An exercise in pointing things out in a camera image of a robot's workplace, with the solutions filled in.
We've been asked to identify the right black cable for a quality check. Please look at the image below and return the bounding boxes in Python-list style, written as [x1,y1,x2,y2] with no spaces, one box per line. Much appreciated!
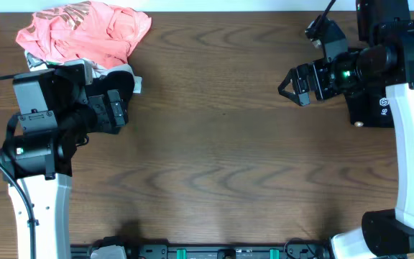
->
[313,0,337,33]

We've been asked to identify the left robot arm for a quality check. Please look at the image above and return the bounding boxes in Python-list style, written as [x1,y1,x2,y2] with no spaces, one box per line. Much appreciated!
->
[0,65,136,258]

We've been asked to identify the black t-shirt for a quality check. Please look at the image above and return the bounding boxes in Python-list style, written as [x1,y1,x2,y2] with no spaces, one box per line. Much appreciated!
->
[371,87,394,128]

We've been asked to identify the black cardigan with gold buttons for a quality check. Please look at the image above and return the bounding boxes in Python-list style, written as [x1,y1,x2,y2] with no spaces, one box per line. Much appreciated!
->
[346,46,377,128]

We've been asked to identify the white printed shirt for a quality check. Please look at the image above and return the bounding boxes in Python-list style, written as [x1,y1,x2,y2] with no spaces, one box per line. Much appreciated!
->
[24,50,144,95]

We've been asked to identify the left black cable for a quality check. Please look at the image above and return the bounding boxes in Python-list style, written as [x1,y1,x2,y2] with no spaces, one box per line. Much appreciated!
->
[0,73,37,259]

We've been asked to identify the pink crumpled shirt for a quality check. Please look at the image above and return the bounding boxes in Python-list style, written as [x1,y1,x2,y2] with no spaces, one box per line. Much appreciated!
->
[16,1,152,69]

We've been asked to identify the black cable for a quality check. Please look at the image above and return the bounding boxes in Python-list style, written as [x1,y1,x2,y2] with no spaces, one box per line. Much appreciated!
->
[313,0,337,33]
[0,73,37,259]

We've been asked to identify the black garment under pile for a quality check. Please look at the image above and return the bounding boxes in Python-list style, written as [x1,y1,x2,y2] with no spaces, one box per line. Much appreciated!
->
[55,71,134,176]

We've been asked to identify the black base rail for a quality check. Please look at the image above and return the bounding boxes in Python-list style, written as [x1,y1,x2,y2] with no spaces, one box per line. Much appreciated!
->
[71,236,333,259]

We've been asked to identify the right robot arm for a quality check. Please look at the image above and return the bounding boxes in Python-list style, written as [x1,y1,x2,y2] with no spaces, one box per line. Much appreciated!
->
[278,1,414,258]

